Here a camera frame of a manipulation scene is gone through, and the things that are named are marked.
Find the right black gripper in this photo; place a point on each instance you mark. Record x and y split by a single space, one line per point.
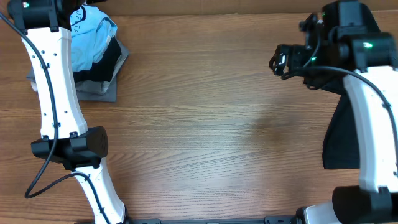
278 62

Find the light blue printed t-shirt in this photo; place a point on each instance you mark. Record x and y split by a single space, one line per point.
92 31

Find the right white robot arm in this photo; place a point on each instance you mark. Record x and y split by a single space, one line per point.
373 96

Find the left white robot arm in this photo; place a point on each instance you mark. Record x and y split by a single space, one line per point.
68 146

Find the black garment with white logo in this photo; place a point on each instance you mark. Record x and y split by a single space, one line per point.
340 140

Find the black folded garment on stack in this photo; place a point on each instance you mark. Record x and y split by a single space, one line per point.
103 70

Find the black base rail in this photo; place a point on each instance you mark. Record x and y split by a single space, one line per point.
214 221

